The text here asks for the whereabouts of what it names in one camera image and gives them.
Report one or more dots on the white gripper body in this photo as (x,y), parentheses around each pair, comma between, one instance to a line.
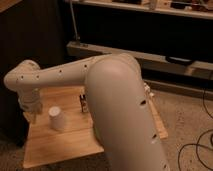
(32,106)

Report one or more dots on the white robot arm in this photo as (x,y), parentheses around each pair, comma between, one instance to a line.
(117,101)

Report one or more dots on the wooden folding table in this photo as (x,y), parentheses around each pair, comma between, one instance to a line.
(46,146)

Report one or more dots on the metal pole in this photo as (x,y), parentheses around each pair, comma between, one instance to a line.
(76,35)

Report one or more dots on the grey metal beam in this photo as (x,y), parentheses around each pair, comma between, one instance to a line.
(149,61)

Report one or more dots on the wooden shelf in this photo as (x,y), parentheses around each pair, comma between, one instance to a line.
(150,7)

